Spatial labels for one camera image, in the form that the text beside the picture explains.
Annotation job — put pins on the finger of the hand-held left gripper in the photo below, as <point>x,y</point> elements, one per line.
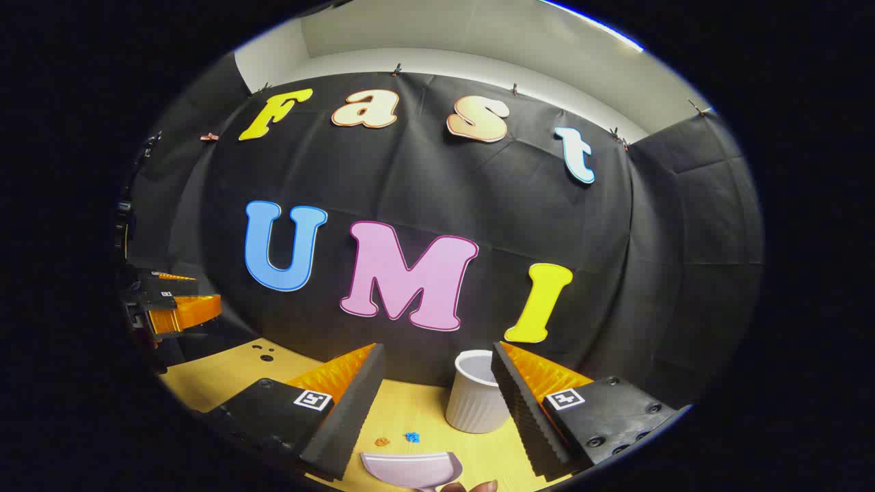
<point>167,281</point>
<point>191,311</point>

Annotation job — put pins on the yellow wooden desktop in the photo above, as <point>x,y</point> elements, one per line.
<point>417,403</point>

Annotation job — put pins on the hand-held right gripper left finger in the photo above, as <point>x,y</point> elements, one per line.
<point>338,437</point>

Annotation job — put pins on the lilac plastic dustpan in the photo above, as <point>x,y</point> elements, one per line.
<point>410,468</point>

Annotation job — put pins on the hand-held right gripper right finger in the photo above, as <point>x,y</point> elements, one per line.
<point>526,417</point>

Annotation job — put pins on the white ribbed garbage bin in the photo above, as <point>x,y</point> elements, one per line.
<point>475,403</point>

